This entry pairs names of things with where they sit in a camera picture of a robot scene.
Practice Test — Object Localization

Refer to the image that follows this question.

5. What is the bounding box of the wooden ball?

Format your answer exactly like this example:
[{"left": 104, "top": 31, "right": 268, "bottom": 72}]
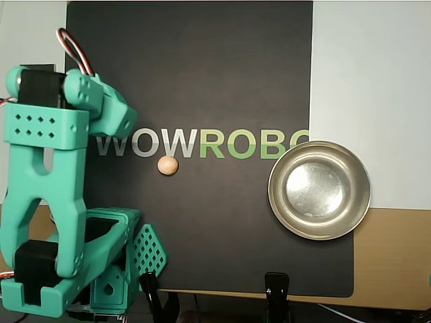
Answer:
[{"left": 157, "top": 155, "right": 179, "bottom": 176}]

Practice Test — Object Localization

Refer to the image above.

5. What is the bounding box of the white cable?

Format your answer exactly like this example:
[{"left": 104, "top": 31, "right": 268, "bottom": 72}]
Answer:
[{"left": 319, "top": 303, "right": 360, "bottom": 323}]

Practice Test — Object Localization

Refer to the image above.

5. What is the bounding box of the black camera stand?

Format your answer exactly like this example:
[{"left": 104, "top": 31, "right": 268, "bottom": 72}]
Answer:
[{"left": 263, "top": 271, "right": 291, "bottom": 323}]

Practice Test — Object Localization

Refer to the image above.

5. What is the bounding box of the black WOWROBO mat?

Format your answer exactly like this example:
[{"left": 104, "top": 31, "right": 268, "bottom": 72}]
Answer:
[{"left": 63, "top": 1, "right": 355, "bottom": 299}]

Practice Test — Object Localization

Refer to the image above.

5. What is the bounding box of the tricolour gripper servo cable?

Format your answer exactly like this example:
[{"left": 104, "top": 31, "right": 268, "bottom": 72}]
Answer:
[{"left": 57, "top": 28, "right": 96, "bottom": 75}]

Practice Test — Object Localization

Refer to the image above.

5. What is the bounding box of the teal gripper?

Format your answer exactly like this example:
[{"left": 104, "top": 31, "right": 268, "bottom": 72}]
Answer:
[{"left": 88, "top": 87, "right": 139, "bottom": 137}]

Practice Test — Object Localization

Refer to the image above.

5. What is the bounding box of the black table clamp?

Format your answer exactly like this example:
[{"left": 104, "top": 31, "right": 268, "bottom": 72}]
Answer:
[{"left": 139, "top": 270, "right": 182, "bottom": 323}]

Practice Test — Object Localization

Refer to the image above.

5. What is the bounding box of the metal bowl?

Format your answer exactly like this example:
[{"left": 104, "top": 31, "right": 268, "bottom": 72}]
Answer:
[{"left": 267, "top": 140, "right": 372, "bottom": 241}]

